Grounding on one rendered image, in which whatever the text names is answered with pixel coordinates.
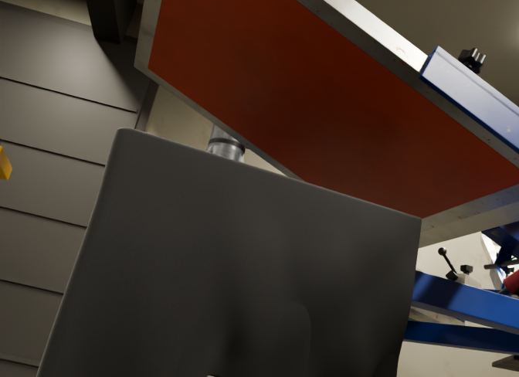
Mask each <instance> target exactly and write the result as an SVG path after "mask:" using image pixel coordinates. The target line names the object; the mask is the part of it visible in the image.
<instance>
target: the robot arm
mask: <svg viewBox="0 0 519 377"><path fill-rule="evenodd" d="M246 149H248V148H247V147H246V146H244V145H243V144H241V143H240V142H238V141H237V140H236V139H235V138H233V137H232V136H230V135H229V134H227V133H226V132H224V131H223V130H222V129H221V128H219V127H217V126H216V125H215V124H213V126H212V132H211V135H210V138H209V144H208V147H207V149H206V150H205V151H208V152H211V153H213V154H216V155H221V156H223V157H226V158H231V159H233V160H236V161H240V162H243V163H244V154H245V151H246Z"/></svg>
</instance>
